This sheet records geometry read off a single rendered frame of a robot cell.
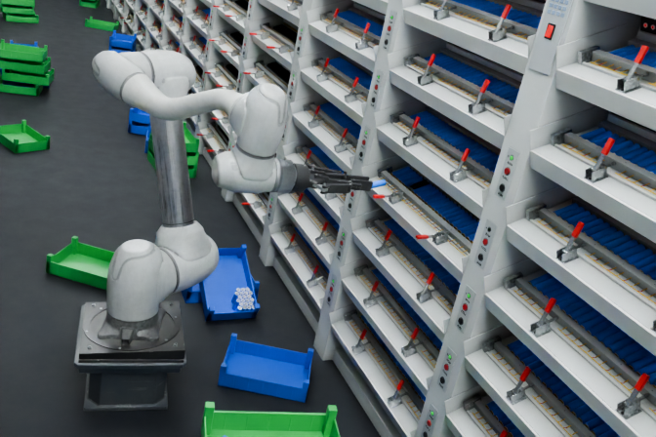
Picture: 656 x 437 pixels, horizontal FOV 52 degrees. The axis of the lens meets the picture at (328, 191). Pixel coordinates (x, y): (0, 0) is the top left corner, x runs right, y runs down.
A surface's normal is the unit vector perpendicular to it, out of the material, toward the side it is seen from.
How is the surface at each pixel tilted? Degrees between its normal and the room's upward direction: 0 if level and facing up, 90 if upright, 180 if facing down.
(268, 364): 0
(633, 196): 22
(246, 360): 0
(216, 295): 27
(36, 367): 0
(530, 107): 90
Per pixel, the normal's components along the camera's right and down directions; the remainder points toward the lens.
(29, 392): 0.19, -0.91
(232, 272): 0.34, -0.62
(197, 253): 0.79, 0.00
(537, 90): -0.90, -0.02
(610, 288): -0.16, -0.85
